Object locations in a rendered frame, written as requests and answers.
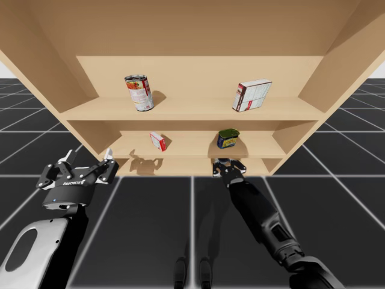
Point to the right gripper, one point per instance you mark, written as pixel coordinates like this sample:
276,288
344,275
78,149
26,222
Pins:
231,176

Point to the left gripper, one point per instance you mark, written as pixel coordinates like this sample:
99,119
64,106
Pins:
69,192

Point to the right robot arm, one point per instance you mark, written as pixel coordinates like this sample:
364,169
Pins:
264,216

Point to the green and blue rectangular can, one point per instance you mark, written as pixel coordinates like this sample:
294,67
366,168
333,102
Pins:
227,140

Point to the red and white can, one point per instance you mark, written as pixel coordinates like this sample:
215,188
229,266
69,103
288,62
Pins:
139,94

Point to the pale wooden shelf unit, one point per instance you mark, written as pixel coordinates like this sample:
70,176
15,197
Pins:
192,36

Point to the red and white carton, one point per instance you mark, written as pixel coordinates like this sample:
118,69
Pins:
251,96

